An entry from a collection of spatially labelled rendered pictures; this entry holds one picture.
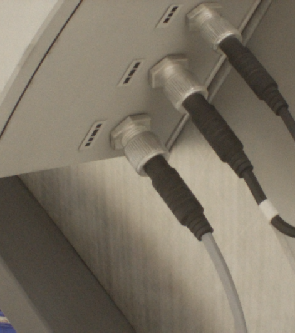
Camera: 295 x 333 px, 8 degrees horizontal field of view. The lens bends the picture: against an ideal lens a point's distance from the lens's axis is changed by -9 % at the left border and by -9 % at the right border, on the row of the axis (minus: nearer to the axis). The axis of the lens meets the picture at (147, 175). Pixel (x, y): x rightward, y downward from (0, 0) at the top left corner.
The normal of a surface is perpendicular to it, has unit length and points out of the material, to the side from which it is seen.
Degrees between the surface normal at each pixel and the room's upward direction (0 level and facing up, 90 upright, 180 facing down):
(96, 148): 132
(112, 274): 90
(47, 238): 38
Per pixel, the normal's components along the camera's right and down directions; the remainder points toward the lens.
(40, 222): 0.38, -0.73
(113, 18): 0.52, 0.72
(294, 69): -0.74, 0.12
